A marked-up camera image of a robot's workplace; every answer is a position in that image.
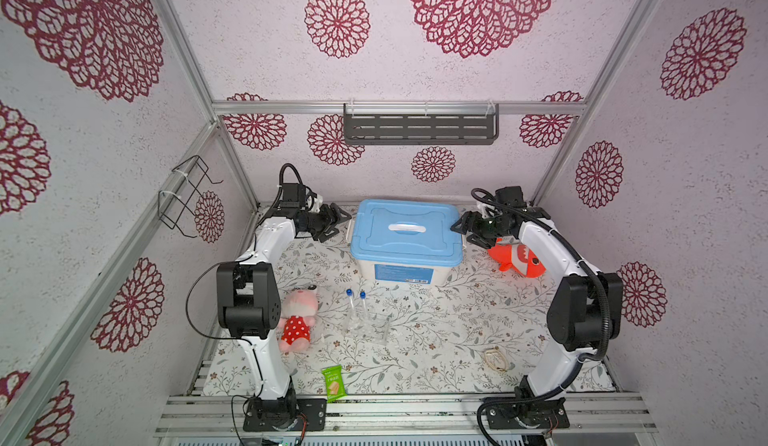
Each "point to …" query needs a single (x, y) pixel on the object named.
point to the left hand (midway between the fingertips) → (345, 226)
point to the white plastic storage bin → (408, 275)
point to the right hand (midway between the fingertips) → (460, 227)
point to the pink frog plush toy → (298, 318)
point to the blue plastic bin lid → (406, 232)
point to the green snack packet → (334, 378)
